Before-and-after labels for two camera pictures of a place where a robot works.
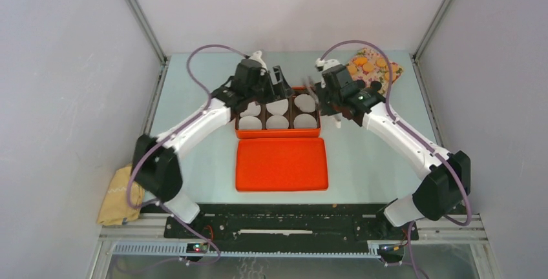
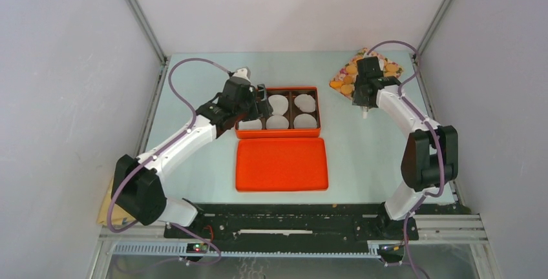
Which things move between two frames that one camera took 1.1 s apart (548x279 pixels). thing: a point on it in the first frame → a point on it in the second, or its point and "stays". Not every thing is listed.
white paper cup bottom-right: x=305 y=121 stays
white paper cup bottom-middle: x=276 y=121 stays
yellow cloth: x=114 y=208 stays
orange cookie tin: x=295 y=117 stays
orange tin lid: x=282 y=164 stays
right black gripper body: x=328 y=102 → x=357 y=98
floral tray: x=368 y=66 stays
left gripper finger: x=281 y=85 → x=264 y=108
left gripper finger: x=265 y=92 → x=258 y=106
